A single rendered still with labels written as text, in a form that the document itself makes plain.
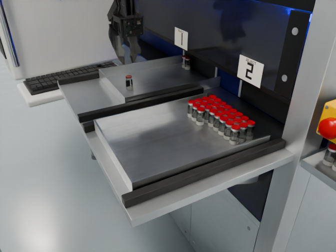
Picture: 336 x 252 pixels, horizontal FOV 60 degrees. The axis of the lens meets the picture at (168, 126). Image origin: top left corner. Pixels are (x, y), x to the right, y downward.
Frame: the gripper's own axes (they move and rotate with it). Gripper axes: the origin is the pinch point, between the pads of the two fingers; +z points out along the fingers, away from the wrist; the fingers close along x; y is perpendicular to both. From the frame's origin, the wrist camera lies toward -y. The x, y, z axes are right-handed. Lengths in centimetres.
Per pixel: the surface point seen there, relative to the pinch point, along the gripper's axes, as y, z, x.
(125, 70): -13.4, 9.3, 3.9
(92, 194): -51, 98, -12
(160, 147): 34.8, 10.2, -6.0
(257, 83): 36.6, -1.2, 20.0
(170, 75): -3.6, 10.5, 17.3
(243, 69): 31.2, -2.9, 20.0
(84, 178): -68, 98, -12
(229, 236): 36, 57, 19
